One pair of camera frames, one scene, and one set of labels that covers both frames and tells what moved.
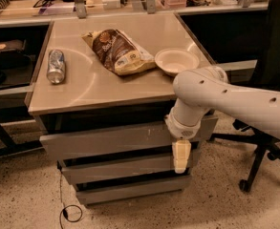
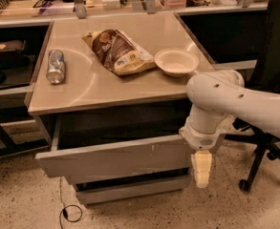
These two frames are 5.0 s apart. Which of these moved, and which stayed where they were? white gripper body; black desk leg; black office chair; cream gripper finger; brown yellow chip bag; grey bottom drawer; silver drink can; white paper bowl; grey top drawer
Moved: white gripper body; grey top drawer; cream gripper finger
Stayed: black desk leg; black office chair; silver drink can; grey bottom drawer; white paper bowl; brown yellow chip bag
